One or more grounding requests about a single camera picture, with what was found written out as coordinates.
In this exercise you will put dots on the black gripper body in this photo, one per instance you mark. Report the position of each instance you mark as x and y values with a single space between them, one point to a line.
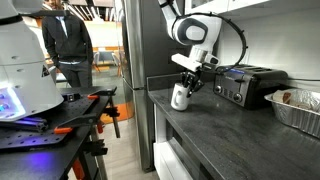
192 75

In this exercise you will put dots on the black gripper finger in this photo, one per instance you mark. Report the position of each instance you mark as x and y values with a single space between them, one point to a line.
196 87
185 81

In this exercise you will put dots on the white ceramic mug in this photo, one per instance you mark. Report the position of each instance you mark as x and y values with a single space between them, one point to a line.
179 100

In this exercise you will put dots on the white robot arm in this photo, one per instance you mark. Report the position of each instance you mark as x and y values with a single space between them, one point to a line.
26 66

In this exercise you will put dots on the white under-counter appliance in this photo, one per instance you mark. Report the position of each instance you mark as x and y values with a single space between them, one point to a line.
168 163

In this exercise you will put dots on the stainless steel refrigerator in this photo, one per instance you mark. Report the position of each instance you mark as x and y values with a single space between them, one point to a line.
150 43

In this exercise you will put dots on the black four-slot toaster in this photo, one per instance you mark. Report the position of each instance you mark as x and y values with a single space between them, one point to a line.
253 85

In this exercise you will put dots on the black bar clamp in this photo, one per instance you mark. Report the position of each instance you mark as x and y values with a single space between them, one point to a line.
114 116

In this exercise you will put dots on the foil-wrapped food roll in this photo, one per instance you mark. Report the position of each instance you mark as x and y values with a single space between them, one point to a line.
296 97

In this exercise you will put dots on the aluminium foil tray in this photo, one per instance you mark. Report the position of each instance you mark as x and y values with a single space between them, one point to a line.
293 116

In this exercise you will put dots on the small black box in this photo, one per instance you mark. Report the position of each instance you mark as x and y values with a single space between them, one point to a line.
70 96

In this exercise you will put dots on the person in dark sweater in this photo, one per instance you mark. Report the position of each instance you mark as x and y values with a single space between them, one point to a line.
68 36

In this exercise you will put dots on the aluminium extrusion bar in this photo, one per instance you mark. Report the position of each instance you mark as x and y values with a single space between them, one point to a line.
31 124

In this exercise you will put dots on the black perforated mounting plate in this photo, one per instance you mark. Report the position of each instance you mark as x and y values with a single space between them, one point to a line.
30 138

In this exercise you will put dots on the black workbench table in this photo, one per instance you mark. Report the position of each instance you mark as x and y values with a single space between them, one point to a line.
36 163

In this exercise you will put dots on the white wall cabinet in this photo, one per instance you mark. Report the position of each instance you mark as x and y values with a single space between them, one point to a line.
213 6

